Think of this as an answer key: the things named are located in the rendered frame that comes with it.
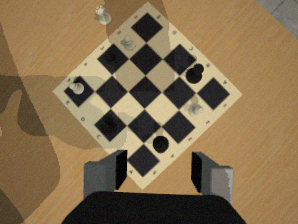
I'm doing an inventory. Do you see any white pawn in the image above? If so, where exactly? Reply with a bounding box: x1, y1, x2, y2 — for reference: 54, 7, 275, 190
69, 82, 84, 94
124, 35, 136, 50

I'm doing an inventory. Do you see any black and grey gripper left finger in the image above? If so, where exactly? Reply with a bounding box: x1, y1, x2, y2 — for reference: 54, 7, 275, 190
83, 149, 128, 200

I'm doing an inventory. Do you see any chessboard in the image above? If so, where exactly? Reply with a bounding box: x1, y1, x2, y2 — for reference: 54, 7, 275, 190
53, 1, 243, 190

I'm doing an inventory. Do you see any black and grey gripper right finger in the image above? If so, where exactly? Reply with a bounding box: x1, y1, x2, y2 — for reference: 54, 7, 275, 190
191, 152, 234, 205

